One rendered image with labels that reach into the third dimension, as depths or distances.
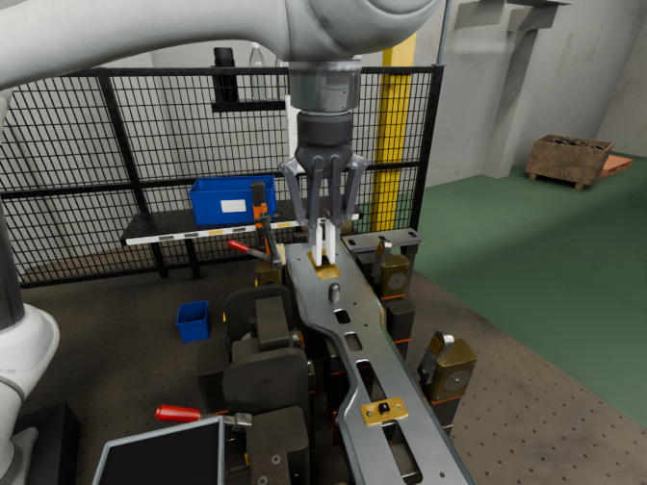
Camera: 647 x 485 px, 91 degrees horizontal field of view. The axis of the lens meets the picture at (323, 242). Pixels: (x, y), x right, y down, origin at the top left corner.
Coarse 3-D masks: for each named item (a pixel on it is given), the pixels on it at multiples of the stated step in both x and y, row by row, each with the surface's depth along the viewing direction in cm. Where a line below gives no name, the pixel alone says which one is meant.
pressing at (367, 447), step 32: (288, 256) 106; (320, 288) 92; (352, 288) 92; (320, 320) 80; (352, 320) 80; (384, 320) 81; (352, 352) 72; (384, 352) 72; (352, 384) 64; (384, 384) 65; (416, 384) 65; (352, 416) 59; (416, 416) 59; (352, 448) 54; (384, 448) 54; (416, 448) 54; (448, 448) 54; (352, 480) 50; (384, 480) 50; (448, 480) 50
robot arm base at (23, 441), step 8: (24, 432) 74; (32, 432) 75; (16, 440) 72; (24, 440) 73; (32, 440) 74; (16, 448) 69; (24, 448) 71; (32, 448) 73; (16, 456) 68; (24, 456) 70; (16, 464) 67; (24, 464) 69; (8, 472) 65; (16, 472) 67; (24, 472) 68; (0, 480) 63; (8, 480) 65; (16, 480) 66; (24, 480) 67
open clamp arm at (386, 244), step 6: (384, 240) 92; (378, 246) 93; (384, 246) 91; (390, 246) 91; (378, 252) 93; (384, 252) 92; (378, 258) 94; (384, 258) 93; (378, 264) 94; (384, 264) 94; (372, 270) 98; (378, 270) 95; (372, 276) 97; (378, 276) 96; (372, 282) 97; (378, 282) 97
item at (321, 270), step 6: (324, 252) 58; (312, 258) 56; (324, 258) 55; (312, 264) 54; (324, 264) 54; (330, 264) 54; (318, 270) 53; (324, 270) 53; (330, 270) 53; (336, 270) 53; (318, 276) 51; (324, 276) 51; (330, 276) 51; (336, 276) 52
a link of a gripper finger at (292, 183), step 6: (282, 162) 45; (282, 168) 43; (288, 168) 43; (288, 174) 44; (288, 180) 44; (294, 180) 45; (288, 186) 46; (294, 186) 45; (294, 192) 45; (294, 198) 46; (300, 198) 46; (294, 204) 46; (300, 204) 47; (294, 210) 48; (300, 210) 47; (300, 216) 48; (300, 222) 48
